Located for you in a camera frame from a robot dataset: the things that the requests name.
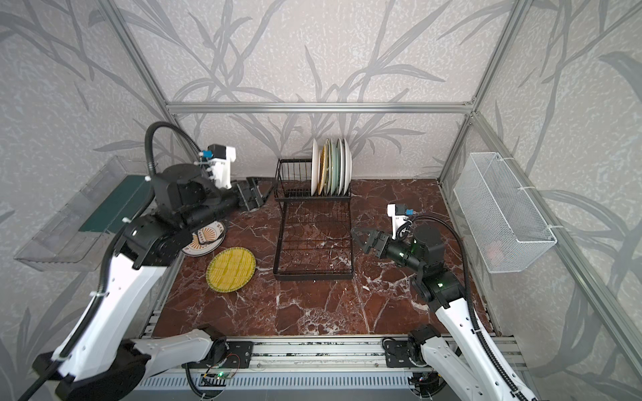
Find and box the black wire dish rack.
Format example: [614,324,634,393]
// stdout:
[273,158,354,282]

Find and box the white plate orange sunburst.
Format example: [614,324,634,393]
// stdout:
[182,222,227,257]
[337,138,345,195]

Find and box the white plate green clover emblem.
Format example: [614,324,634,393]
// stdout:
[311,139,320,195]

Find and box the white plate green text rim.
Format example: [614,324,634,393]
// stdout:
[344,140,353,195]

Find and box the yellow woven round plate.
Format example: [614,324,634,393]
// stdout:
[206,247,257,293]

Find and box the cream plate with floral sprigs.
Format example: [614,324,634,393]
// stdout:
[324,139,333,195]

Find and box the mint green flower plate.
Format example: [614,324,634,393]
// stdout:
[329,140,340,195]

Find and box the orange woven round plate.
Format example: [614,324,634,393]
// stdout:
[317,145,327,195]

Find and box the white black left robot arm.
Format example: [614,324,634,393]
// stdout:
[23,121,267,400]

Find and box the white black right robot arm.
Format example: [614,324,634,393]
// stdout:
[351,215,537,400]

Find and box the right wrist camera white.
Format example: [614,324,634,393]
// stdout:
[386,204,415,240]

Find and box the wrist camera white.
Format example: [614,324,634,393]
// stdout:
[386,204,415,240]
[199,144,237,190]

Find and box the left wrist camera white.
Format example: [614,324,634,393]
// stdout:
[199,144,237,190]

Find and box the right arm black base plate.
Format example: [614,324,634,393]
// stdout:
[381,337,416,369]

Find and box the white wire mesh basket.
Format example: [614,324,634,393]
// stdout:
[454,152,558,273]

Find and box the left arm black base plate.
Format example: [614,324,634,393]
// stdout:
[197,341,254,369]

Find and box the aluminium frame rail base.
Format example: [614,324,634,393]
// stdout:
[119,334,528,374]

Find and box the clear plastic wall bin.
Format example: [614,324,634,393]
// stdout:
[14,156,150,272]

